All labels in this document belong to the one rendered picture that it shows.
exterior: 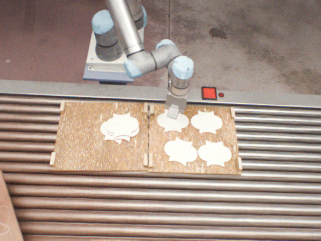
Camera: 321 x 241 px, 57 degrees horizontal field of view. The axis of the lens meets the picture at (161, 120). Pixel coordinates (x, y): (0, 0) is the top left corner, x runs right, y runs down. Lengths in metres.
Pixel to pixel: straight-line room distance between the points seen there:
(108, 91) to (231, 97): 0.64
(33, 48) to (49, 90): 1.59
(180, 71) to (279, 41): 2.45
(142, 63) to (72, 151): 0.52
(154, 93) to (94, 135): 0.38
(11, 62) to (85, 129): 1.80
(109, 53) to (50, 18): 1.89
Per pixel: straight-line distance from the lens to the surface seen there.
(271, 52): 3.30
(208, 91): 1.57
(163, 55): 1.15
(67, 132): 1.42
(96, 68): 1.68
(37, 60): 3.05
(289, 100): 1.70
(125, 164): 1.32
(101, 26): 1.50
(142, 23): 1.56
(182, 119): 1.42
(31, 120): 1.53
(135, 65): 1.12
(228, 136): 1.44
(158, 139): 1.37
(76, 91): 1.57
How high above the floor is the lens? 2.14
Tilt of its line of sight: 58 degrees down
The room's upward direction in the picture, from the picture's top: 7 degrees clockwise
